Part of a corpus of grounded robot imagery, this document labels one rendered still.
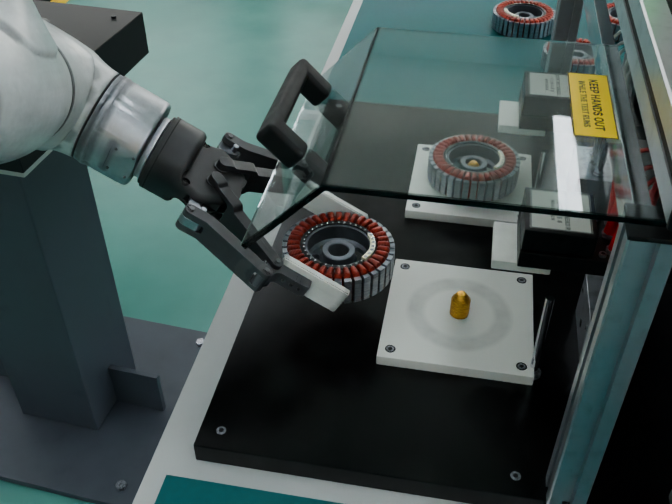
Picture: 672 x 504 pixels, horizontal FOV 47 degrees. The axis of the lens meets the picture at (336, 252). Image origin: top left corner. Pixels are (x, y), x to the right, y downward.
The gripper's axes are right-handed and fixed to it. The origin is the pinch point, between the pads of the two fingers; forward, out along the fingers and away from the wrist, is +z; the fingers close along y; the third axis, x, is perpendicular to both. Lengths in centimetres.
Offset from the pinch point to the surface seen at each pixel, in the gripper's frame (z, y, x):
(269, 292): -2.7, -0.7, -10.1
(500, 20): 18, -77, 2
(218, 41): -32, -224, -119
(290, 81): -13.1, 6.8, 17.9
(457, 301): 12.8, 0.9, 2.9
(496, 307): 17.4, -1.3, 3.1
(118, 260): -21, -87, -111
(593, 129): 5.7, 10.5, 29.2
